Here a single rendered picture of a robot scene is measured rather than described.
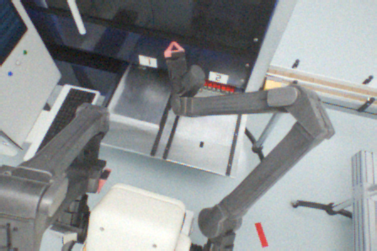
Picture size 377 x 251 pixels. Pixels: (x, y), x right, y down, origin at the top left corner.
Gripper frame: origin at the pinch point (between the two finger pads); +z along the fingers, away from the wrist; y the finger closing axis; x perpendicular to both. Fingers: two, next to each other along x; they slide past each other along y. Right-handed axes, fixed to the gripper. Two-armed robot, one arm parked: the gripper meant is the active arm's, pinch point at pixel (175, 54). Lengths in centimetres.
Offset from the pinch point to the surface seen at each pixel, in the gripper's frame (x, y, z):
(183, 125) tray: 2.8, -38.0, -6.5
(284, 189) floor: -60, -137, -12
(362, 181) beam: -91, -88, -29
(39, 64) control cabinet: 65, -15, 23
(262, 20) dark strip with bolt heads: -32.1, 7.1, 1.9
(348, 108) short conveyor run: -80, -50, -4
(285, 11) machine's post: -38.3, 11.6, -1.1
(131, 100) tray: 26.3, -33.4, 9.1
